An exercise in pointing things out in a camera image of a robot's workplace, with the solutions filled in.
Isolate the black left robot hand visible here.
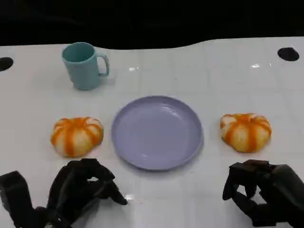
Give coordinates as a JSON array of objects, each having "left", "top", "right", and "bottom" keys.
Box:
[{"left": 46, "top": 158, "right": 129, "bottom": 227}]

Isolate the lilac plate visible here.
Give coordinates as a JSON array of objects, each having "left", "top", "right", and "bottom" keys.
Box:
[{"left": 111, "top": 95, "right": 204, "bottom": 171}]

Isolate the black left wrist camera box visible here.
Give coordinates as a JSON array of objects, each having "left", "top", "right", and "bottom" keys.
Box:
[{"left": 0, "top": 170, "right": 36, "bottom": 225}]

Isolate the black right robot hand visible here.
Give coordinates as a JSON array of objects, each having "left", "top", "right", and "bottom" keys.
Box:
[{"left": 222, "top": 159, "right": 304, "bottom": 228}]

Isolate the black table cable hole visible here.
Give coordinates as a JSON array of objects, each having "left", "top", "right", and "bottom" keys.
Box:
[
  {"left": 0, "top": 57, "right": 14, "bottom": 72},
  {"left": 277, "top": 47, "right": 300, "bottom": 62}
]

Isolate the pale green mug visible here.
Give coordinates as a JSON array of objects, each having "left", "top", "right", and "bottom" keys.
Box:
[{"left": 62, "top": 42, "right": 110, "bottom": 91}]

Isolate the orange and white bread roll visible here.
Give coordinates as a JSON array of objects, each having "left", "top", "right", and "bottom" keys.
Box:
[
  {"left": 50, "top": 116, "right": 104, "bottom": 158},
  {"left": 220, "top": 113, "right": 272, "bottom": 153}
]

